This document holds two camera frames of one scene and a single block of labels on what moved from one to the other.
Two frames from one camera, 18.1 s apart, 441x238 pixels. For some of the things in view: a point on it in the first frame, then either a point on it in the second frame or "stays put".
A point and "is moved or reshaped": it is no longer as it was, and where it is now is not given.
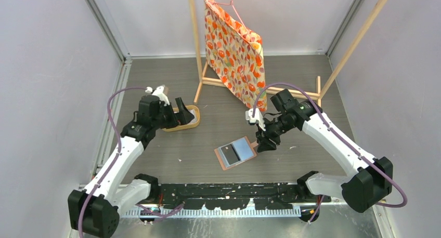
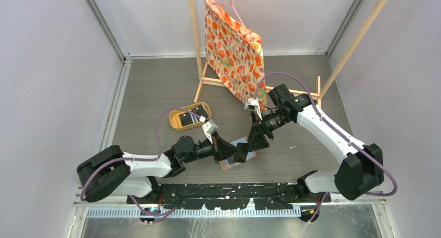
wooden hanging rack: (202, 78) stays put
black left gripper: (183, 117) -> (220, 149)
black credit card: (230, 154) is moved or reshaped
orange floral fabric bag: (235, 51) stays put
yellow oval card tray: (189, 125) is moved or reshaped
